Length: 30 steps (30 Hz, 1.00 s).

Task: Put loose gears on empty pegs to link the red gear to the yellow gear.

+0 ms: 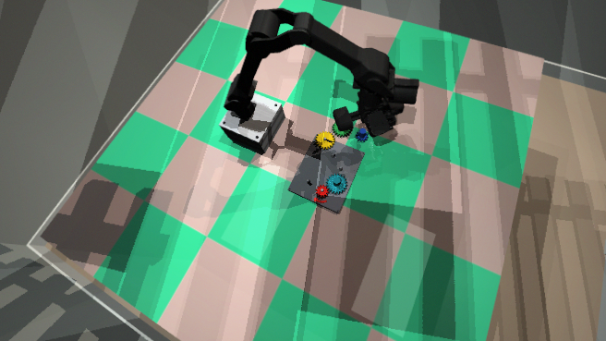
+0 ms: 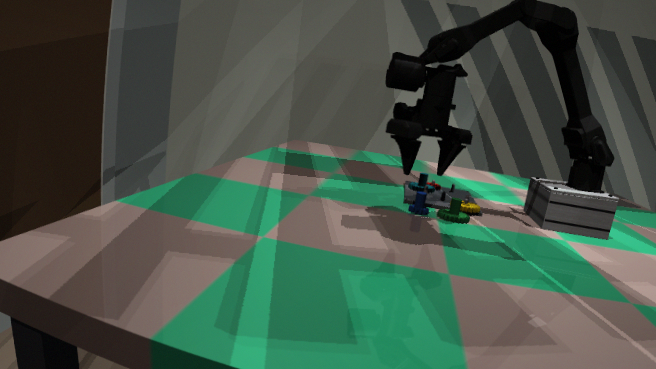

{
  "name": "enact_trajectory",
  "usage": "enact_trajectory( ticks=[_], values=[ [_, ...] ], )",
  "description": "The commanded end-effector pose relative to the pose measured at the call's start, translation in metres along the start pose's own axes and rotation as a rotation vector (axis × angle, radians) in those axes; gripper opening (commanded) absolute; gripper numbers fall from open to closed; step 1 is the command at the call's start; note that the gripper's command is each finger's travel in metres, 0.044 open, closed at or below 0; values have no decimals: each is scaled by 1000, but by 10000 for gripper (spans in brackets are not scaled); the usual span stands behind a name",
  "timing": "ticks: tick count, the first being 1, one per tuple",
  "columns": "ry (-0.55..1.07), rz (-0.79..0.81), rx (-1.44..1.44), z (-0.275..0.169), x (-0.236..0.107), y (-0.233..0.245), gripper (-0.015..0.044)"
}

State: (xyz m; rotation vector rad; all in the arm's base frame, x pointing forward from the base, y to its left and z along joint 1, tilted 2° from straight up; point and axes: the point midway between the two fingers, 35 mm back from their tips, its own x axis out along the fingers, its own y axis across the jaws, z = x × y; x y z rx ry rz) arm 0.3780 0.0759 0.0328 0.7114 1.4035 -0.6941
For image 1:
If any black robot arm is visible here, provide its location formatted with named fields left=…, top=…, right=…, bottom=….
left=223, top=8, right=419, bottom=138

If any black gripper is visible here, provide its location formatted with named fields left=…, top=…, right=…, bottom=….
left=333, top=91, right=404, bottom=131

